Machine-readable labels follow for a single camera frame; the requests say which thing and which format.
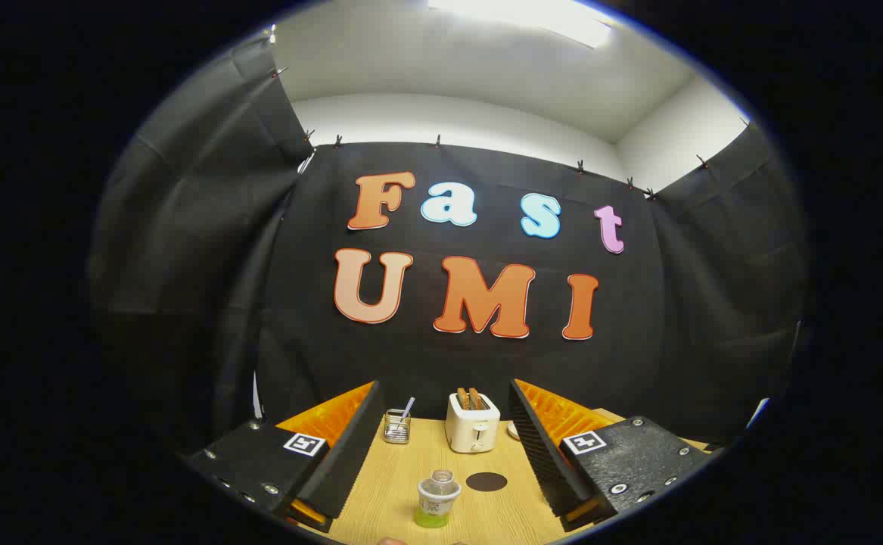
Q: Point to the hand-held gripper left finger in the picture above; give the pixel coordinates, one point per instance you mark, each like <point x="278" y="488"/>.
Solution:
<point x="350" y="454"/>

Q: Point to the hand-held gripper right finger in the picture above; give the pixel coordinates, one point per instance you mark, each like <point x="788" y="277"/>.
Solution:
<point x="539" y="446"/>

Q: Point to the dark round coaster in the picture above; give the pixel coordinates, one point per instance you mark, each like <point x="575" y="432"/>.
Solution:
<point x="486" y="481"/>

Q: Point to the clear juice bottle white label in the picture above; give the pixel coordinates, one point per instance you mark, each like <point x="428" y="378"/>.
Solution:
<point x="436" y="498"/>

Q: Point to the white round plate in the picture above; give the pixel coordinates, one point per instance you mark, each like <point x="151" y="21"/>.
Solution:
<point x="513" y="431"/>

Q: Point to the wooden table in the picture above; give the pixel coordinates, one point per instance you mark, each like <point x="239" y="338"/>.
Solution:
<point x="396" y="484"/>

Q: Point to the cream toaster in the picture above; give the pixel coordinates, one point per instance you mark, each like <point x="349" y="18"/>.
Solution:
<point x="471" y="431"/>

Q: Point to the brown toast slice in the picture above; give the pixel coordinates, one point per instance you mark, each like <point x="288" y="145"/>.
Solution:
<point x="462" y="399"/>
<point x="477" y="398"/>

